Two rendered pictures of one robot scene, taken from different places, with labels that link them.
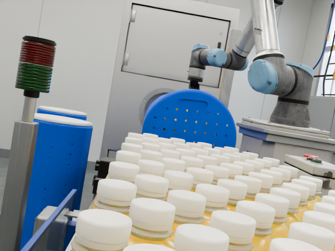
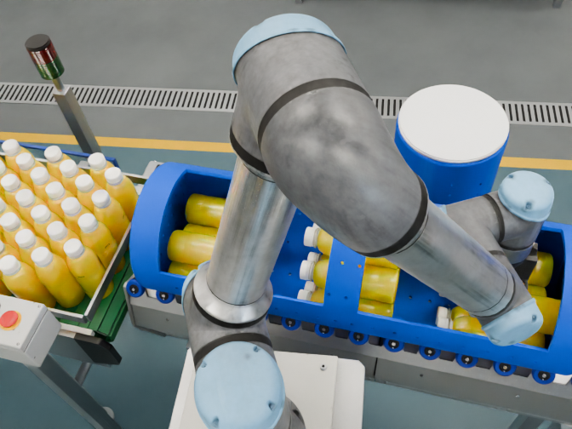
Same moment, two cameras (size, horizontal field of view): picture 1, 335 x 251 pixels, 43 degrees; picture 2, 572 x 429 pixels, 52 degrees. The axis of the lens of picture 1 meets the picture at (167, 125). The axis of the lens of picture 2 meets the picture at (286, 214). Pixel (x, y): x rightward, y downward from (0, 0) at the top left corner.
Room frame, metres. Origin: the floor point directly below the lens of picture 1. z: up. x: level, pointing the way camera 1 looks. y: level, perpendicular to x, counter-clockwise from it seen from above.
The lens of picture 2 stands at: (1.85, -0.68, 2.14)
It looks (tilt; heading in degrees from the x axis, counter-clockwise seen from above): 54 degrees down; 113
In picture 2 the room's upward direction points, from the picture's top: 7 degrees counter-clockwise
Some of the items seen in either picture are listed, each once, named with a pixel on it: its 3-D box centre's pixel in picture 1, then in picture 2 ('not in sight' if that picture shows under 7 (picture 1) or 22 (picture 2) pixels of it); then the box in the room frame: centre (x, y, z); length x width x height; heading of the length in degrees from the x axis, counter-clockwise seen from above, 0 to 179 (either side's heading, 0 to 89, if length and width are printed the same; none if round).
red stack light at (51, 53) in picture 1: (37, 54); (42, 50); (0.82, 0.27, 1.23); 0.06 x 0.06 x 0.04
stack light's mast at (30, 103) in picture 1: (33, 80); (49, 66); (0.82, 0.27, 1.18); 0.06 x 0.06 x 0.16
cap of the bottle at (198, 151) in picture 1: (199, 153); (25, 197); (0.92, -0.08, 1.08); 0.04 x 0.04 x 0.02
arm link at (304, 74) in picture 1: (295, 81); (242, 395); (1.65, -0.45, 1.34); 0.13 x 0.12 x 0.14; 123
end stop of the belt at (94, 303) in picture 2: not in sight; (123, 245); (1.14, -0.08, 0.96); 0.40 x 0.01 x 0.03; 93
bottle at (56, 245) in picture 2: not in sight; (71, 253); (1.05, -0.14, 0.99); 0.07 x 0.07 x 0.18
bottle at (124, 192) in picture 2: not in sight; (124, 199); (1.10, 0.04, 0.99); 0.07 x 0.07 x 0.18
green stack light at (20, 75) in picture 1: (34, 77); (48, 65); (0.82, 0.27, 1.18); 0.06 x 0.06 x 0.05
